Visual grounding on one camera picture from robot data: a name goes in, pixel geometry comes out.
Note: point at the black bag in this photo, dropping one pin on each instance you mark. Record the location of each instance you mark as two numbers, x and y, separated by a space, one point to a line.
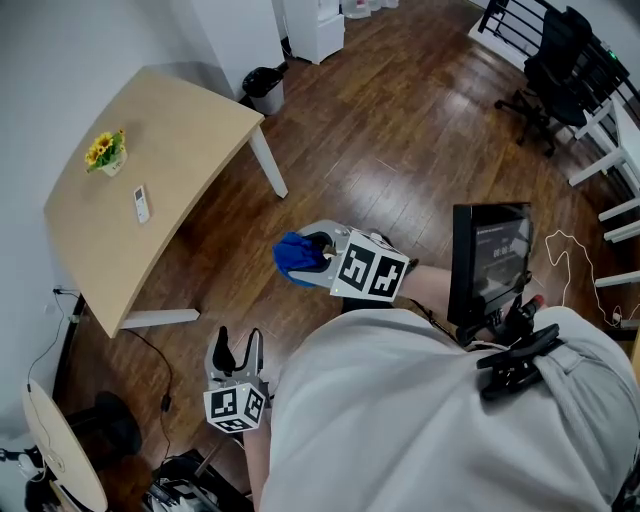
185 492

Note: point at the person's white shirt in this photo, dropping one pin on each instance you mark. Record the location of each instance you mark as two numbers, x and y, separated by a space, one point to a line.
400 425

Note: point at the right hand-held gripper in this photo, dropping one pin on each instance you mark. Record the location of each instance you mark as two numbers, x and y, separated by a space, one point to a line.
370 267

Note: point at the black round table base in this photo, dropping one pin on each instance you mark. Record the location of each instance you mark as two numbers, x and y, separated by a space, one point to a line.
110 425

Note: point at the potted sunflower bouquet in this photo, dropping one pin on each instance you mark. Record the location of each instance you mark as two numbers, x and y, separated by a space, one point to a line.
105 150

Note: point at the black office chair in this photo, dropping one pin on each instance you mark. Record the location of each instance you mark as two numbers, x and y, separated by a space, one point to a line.
560 75

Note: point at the blue cloth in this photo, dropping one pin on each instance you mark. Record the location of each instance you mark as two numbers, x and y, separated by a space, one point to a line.
297 257

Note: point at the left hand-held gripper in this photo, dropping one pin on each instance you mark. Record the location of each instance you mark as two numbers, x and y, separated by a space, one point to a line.
232 405

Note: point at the white table leg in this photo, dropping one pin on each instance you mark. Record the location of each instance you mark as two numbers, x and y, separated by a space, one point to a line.
267 160
160 318

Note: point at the black metal railing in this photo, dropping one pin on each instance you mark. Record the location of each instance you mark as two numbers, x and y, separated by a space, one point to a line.
600 55

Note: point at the black waist clamp mount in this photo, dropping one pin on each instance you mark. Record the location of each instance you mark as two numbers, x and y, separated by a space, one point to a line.
520 365

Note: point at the person's right forearm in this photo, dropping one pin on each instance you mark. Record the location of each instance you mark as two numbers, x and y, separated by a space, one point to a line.
430 290

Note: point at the white cabinet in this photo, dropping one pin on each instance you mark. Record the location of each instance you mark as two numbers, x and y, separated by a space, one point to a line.
320 35

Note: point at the black monitor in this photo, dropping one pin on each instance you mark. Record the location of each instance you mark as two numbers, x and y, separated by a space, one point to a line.
500 260

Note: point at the round wooden side table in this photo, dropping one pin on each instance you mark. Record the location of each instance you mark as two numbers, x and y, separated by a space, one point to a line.
65 450

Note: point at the white desk frame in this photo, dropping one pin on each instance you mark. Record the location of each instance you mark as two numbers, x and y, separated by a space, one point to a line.
617 160

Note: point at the white remote control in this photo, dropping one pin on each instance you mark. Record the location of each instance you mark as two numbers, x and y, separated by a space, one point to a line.
141 204

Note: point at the black lined trash bin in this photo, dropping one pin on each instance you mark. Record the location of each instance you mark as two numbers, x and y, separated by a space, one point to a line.
265 87

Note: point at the person's left forearm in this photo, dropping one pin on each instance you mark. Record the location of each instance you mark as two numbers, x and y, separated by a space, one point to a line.
257 470

